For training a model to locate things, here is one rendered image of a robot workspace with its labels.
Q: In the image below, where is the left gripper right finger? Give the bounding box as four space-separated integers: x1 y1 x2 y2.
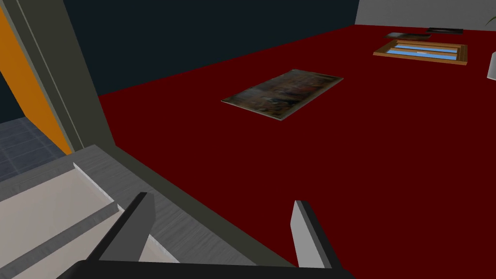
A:
290 200 343 270

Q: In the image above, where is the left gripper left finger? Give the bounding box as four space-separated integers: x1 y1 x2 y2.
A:
86 191 156 263

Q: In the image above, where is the wooden framed window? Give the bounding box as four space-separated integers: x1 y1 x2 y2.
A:
372 39 468 66

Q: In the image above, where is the dark brown wall painting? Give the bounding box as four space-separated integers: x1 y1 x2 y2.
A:
220 69 344 122

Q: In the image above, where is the dark framed wall picture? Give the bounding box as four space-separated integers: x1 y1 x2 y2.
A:
383 32 432 41

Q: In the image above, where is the black framed wall picture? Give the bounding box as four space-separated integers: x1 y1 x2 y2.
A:
426 27 464 35

